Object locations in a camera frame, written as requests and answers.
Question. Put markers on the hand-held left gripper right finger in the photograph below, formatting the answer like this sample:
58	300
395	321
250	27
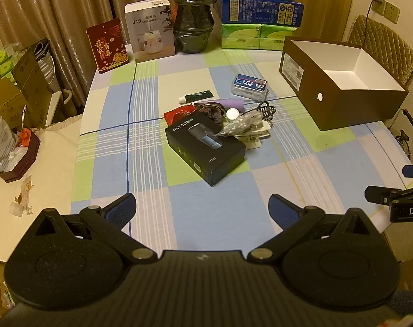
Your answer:
283	209

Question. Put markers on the spotted clear plastic bag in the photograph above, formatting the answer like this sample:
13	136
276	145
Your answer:
239	125

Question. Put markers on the purple tube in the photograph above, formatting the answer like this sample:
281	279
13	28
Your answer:
232	103

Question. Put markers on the leopard print hair claw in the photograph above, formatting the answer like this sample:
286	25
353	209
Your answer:
267	110

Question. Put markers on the stack of grey plates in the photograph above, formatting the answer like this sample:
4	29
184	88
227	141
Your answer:
47	63

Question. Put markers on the brown hair scrunchie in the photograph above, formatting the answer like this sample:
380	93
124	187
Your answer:
211	110

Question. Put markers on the brown cardboard box white inside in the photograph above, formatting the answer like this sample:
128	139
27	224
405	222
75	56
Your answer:
349	105

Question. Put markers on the white humidifier box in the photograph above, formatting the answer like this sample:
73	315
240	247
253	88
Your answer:
150	30

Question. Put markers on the quilted chair back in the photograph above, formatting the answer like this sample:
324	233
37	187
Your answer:
383	46

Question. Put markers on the blue carton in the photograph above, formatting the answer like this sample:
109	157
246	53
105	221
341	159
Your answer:
261	12

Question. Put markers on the red gift box gold print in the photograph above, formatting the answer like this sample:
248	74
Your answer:
107	46

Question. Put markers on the dark red wooden box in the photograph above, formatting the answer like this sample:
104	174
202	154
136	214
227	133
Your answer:
21	163

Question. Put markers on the beige curtain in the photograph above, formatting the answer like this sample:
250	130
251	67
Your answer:
73	0

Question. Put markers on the brown cardboard carton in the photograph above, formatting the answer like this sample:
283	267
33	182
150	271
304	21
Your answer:
34	85
4	98

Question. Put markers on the black shaver box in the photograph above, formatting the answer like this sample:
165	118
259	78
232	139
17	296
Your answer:
199	150

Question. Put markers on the empty wall socket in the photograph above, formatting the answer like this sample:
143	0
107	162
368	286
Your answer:
392	12

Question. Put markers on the cream plastic clip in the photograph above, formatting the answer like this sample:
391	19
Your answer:
257	136

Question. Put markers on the green lip gel tube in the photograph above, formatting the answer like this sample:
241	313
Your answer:
199	96

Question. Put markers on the black metal frame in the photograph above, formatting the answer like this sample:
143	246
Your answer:
409	133

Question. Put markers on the wall socket with plug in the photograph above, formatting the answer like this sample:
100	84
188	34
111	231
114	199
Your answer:
378	5

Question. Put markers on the small green tissue bundle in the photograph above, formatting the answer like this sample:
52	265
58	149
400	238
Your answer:
4	63

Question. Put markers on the wrapped black bowl stack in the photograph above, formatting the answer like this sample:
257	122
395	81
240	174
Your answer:
193	17

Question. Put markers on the checked tablecloth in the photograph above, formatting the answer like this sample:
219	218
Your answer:
152	163

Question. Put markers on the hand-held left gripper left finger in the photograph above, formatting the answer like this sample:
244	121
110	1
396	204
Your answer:
119	209

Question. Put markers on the clear plastic box blue label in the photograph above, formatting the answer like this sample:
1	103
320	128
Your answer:
249	87

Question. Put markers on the cream floral cover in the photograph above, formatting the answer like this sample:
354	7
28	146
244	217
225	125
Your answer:
46	184

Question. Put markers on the red packet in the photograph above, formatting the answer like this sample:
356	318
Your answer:
177	114

